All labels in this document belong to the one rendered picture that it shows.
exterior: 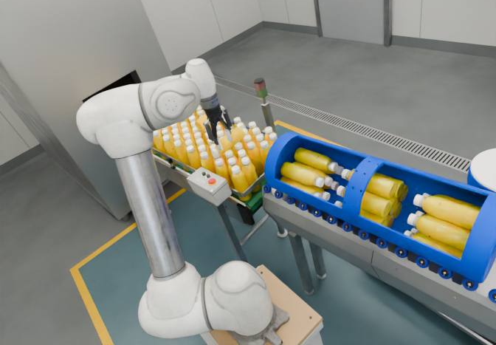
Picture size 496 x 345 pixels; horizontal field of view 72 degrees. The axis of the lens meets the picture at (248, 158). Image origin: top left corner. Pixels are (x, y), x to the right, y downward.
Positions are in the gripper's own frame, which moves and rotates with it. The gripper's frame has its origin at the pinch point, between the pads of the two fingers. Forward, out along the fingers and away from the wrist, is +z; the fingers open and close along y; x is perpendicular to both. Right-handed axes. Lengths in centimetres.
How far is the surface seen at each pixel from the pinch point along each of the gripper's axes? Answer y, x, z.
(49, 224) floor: -89, 234, 125
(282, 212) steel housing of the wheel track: -0.3, -28.5, 35.5
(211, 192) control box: -21.2, -8.0, 12.8
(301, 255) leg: 5, -28, 79
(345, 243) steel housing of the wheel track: 0, -64, 35
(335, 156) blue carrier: 26, -44, 14
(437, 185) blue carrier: 26, -88, 11
